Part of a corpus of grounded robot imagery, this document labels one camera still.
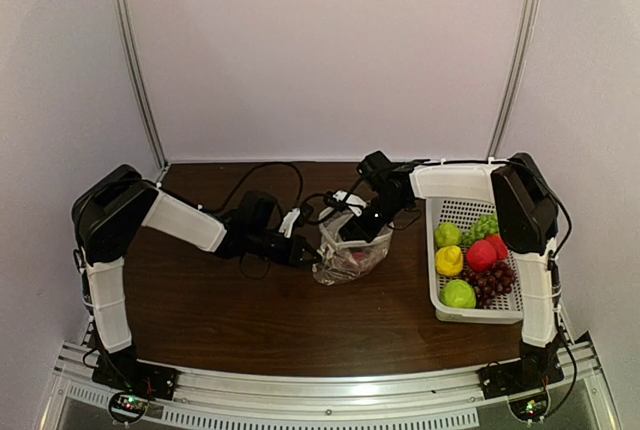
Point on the pink fake peach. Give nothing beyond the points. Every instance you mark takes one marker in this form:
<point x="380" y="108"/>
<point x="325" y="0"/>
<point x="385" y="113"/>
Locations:
<point x="480" y="256"/>

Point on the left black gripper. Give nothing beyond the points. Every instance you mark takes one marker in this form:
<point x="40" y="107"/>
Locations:
<point x="293" y="250"/>

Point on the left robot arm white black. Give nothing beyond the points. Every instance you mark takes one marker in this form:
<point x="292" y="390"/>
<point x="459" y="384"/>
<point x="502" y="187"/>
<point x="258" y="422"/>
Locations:
<point x="108" y="216"/>

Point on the aluminium front rail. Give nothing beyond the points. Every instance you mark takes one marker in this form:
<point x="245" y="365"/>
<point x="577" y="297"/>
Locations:
<point x="448" y="399"/>

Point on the purple fake grapes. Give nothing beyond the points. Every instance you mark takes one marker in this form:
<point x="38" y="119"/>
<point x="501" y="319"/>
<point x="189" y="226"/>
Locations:
<point x="498" y="280"/>

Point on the green fake apple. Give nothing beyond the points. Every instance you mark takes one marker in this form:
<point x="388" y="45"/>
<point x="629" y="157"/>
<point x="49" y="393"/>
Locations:
<point x="458" y="294"/>
<point x="447" y="234"/>

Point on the green fake grapes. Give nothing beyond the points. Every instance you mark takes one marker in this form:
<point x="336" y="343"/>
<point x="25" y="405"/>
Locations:
<point x="485" y="225"/>

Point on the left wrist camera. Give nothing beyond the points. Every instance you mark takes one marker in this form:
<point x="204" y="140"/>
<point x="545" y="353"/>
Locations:
<point x="295" y="218"/>

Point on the yellow fake lemon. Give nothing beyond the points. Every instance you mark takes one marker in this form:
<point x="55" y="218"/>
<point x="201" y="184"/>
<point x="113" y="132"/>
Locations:
<point x="449" y="261"/>

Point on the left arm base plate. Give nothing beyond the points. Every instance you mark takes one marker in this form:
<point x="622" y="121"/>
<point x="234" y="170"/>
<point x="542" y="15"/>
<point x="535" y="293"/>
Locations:
<point x="144" y="380"/>

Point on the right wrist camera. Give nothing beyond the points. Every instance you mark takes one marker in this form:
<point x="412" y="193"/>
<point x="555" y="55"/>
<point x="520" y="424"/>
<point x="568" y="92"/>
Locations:
<point x="344" y="201"/>

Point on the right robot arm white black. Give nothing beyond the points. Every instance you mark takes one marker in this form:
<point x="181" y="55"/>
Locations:
<point x="527" y="212"/>

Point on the clear zip top bag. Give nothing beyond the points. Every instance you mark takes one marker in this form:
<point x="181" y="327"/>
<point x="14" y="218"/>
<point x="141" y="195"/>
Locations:
<point x="345" y="261"/>

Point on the right aluminium frame post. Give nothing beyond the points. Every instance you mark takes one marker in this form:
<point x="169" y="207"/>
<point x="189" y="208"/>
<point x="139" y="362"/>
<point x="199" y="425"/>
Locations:
<point x="524" y="35"/>

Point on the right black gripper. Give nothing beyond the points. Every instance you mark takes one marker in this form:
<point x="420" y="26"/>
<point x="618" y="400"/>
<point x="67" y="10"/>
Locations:
<point x="361" y="225"/>

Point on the white perforated plastic basket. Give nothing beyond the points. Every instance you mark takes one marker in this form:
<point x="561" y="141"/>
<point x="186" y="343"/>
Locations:
<point x="506" y="309"/>

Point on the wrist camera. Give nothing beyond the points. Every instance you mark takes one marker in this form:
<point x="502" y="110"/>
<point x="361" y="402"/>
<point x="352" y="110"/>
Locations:
<point x="344" y="201"/>
<point x="295" y="218"/>

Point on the aluminium frame post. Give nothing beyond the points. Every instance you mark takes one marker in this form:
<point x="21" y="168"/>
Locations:
<point x="524" y="35"/>
<point x="131" y="55"/>

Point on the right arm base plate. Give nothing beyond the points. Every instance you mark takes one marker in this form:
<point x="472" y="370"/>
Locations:
<point x="518" y="376"/>

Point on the red fake apple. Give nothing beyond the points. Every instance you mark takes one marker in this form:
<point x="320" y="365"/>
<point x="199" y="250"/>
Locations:
<point x="500" y="248"/>

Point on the left aluminium frame post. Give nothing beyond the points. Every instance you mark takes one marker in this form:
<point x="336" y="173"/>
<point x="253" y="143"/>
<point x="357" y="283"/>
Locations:
<point x="131" y="55"/>

